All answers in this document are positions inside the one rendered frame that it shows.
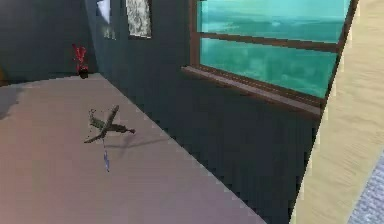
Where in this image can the brown framed window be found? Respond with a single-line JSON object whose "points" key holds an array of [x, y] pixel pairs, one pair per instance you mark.
{"points": [[266, 63]]}

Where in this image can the grey patterned wall picture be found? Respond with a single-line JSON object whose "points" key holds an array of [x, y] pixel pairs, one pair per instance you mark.
{"points": [[138, 16]]}

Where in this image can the tan wooden bed frame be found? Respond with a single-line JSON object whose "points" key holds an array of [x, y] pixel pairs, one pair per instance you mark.
{"points": [[346, 133]]}

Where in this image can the red house plant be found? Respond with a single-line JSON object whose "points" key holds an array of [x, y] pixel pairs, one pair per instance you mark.
{"points": [[80, 60]]}

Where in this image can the grey blue bed mattress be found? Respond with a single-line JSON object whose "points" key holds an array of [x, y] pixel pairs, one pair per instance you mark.
{"points": [[370, 196]]}

